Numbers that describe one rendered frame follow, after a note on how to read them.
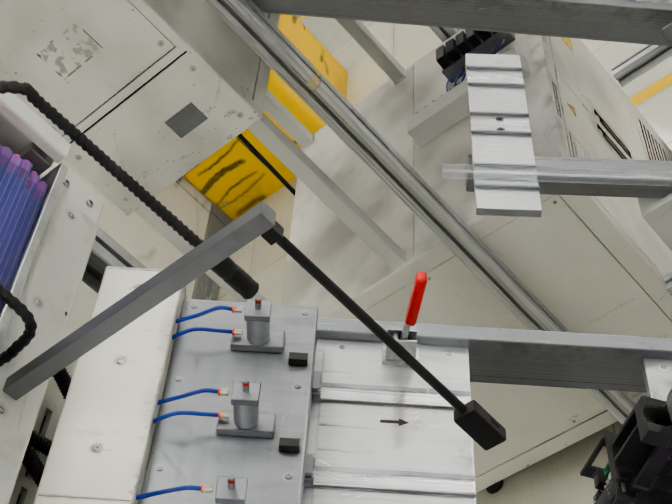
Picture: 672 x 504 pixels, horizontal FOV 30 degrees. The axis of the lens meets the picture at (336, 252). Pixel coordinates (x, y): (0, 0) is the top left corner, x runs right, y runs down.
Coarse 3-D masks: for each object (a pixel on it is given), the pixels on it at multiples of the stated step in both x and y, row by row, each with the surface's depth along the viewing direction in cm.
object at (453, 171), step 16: (448, 176) 139; (464, 176) 139; (480, 176) 138; (496, 176) 138; (512, 176) 138; (528, 176) 138; (544, 176) 138; (560, 176) 138; (576, 176) 138; (592, 176) 138; (608, 176) 138; (624, 176) 138; (640, 176) 138; (656, 176) 138
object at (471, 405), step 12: (468, 408) 101; (480, 408) 102; (456, 420) 102; (468, 420) 102; (480, 420) 101; (492, 420) 102; (468, 432) 102; (480, 432) 102; (492, 432) 102; (504, 432) 103; (480, 444) 103; (492, 444) 103
